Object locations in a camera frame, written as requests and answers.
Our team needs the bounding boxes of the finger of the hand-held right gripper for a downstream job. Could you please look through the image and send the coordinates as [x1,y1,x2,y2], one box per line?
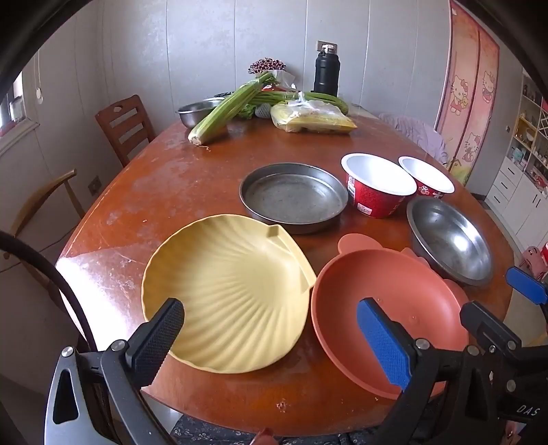
[505,266,548,304]
[460,301,523,364]

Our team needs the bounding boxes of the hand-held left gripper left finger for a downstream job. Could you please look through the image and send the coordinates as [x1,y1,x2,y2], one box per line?
[45,298,186,445]

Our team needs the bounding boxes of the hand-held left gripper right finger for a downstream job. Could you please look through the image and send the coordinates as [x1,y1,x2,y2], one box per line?
[357,298,499,445]

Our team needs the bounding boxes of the orange plate with ears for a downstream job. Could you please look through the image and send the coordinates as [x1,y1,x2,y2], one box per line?
[311,233,472,401]

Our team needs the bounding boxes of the yellow shell-shaped plate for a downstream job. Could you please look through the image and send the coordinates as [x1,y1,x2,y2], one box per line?
[141,214,317,374]

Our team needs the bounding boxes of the wide stainless steel bowl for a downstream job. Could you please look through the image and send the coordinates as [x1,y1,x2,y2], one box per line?
[406,198,495,287]

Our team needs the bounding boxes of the large red paper bowl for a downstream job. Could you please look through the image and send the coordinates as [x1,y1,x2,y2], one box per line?
[340,153,417,219]

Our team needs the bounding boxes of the small red paper bowl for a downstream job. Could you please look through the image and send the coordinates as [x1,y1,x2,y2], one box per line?
[398,156,455,198]

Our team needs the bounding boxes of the round metal pan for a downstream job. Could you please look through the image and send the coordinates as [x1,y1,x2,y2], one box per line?
[239,163,348,234]

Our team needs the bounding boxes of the pink stool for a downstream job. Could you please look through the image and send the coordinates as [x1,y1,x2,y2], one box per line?
[520,242,548,275]

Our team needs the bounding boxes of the white cabinet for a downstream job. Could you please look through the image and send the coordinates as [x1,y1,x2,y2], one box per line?
[484,71,548,240]

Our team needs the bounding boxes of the dark floral clothing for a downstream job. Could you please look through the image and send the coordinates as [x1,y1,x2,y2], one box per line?
[175,415,386,445]

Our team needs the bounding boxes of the light wooden armchair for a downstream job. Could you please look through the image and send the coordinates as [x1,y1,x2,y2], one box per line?
[4,169,86,296]

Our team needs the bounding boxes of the pink cartoon curtain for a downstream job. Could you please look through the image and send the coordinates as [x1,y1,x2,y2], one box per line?
[434,0,501,185]

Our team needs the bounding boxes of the small stainless steel bowl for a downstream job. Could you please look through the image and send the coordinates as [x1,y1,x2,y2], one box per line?
[176,98,225,128]

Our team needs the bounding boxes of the celery bunch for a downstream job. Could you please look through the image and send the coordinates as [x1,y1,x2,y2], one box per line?
[187,73,279,146]

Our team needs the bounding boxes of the brown wooden chair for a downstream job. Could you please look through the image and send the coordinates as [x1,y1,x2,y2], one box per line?
[95,95,157,167]

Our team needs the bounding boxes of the plastic bag of yellow food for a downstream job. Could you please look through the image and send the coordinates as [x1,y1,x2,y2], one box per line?
[271,92,358,134]

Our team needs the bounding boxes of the long green vegetable stalks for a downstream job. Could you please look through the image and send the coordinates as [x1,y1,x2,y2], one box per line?
[250,91,349,116]

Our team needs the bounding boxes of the black thermos bottle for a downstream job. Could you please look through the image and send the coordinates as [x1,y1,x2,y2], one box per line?
[314,43,341,97]

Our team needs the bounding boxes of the dried flower bouquet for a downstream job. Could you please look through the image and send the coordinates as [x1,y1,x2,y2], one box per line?
[248,57,287,75]

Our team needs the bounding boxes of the black cable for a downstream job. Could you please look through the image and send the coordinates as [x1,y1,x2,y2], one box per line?
[0,231,97,352]

